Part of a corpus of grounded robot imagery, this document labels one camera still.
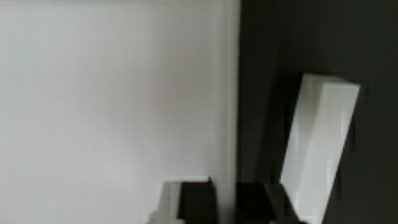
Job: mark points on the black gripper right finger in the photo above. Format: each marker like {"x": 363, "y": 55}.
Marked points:
{"x": 264, "y": 205}

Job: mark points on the white drawer cabinet box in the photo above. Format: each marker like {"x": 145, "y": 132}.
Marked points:
{"x": 118, "y": 108}

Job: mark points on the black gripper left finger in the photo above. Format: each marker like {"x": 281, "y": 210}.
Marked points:
{"x": 187, "y": 206}

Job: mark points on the white L-shaped fence wall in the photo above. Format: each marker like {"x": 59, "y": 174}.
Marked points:
{"x": 322, "y": 117}

